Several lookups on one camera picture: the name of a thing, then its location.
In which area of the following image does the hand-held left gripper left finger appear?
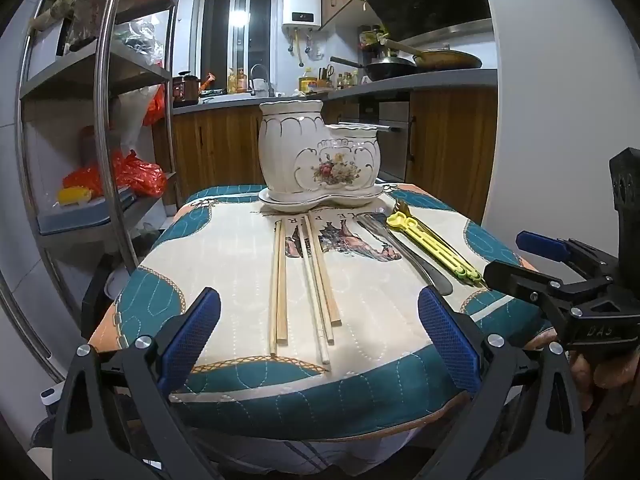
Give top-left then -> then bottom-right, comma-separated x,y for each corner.
50,287 -> 223,480

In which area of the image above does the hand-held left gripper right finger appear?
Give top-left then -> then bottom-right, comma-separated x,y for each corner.
417,285 -> 586,480

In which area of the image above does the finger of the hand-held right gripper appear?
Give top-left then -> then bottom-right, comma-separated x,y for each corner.
482,258 -> 619,319
516,231 -> 619,282

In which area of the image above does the wooden chopstick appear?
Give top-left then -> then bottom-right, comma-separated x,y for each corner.
277,220 -> 290,347
269,220 -> 280,359
299,217 -> 332,365
306,215 -> 343,327
303,216 -> 336,345

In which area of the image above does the silver metal fork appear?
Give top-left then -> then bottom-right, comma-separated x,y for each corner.
357,214 -> 454,297

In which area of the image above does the gold metal fork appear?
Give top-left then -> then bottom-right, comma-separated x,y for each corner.
392,200 -> 426,226

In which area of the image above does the white floral ceramic utensil holder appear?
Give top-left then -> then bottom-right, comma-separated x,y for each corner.
258,99 -> 384,197

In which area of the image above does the person's right hand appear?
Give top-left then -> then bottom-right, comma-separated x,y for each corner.
569,351 -> 640,414

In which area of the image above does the printed teal tablecloth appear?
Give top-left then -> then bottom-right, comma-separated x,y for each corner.
90,183 -> 557,442

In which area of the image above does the white ceramic saucer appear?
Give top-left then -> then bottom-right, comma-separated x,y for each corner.
257,183 -> 397,212

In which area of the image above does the large red plastic bag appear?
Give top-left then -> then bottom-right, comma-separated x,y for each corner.
62,149 -> 169,202

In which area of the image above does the yellow packet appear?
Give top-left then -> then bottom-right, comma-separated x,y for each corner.
56,185 -> 94,207

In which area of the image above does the built-in oven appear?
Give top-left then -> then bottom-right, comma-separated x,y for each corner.
334,101 -> 415,184

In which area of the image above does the wooden lower cabinet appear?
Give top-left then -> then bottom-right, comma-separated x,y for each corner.
151,87 -> 499,212

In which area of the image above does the grey kitchen counter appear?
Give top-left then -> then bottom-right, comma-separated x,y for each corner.
172,67 -> 499,116

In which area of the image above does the brown frying pan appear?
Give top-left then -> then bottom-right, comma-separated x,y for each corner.
379,37 -> 484,71

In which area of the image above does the white plastic bag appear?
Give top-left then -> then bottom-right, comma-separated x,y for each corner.
118,85 -> 162,153

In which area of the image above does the small red plastic bag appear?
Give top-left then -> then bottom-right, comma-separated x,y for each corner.
142,84 -> 167,127

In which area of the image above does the black wok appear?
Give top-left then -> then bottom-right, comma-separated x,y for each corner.
329,55 -> 419,83

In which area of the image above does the metal shelf rack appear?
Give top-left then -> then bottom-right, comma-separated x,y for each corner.
0,0 -> 182,386

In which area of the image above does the brown rice cooker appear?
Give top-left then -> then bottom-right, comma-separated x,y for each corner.
172,70 -> 202,107

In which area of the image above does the metal faucet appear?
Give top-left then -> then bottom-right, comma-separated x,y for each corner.
249,63 -> 276,97

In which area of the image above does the window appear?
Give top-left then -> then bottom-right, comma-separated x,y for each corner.
196,0 -> 279,95

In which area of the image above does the white water heater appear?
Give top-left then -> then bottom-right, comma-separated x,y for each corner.
281,0 -> 324,29

